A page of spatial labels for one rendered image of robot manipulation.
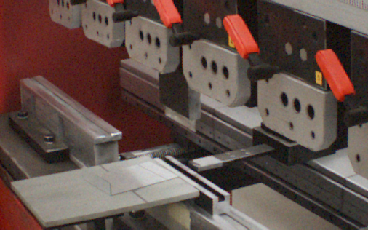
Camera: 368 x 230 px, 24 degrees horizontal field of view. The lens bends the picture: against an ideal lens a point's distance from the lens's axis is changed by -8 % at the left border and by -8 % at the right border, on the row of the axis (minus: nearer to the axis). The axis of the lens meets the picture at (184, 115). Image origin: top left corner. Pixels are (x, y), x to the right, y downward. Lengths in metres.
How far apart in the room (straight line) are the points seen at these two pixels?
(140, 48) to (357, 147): 0.56
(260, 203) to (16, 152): 2.01
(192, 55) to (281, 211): 2.50
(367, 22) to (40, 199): 0.67
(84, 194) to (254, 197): 2.53
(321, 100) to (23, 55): 1.31
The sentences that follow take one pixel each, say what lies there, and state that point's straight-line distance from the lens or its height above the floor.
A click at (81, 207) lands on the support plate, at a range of 1.39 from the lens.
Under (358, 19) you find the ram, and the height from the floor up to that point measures 1.36.
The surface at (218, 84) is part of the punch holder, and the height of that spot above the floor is 1.20.
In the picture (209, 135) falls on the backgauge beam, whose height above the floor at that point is 0.93.
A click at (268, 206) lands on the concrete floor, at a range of 3.84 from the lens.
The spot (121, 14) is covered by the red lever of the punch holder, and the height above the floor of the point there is 1.26.
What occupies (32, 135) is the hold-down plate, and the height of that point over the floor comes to 0.90.
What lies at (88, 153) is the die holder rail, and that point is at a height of 0.92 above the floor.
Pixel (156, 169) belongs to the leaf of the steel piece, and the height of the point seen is 1.00.
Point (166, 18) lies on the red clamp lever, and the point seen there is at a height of 1.28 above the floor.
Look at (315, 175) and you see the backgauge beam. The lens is 1.59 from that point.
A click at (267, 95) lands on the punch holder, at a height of 1.22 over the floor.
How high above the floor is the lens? 1.56
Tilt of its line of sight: 18 degrees down
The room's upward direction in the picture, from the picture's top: 2 degrees counter-clockwise
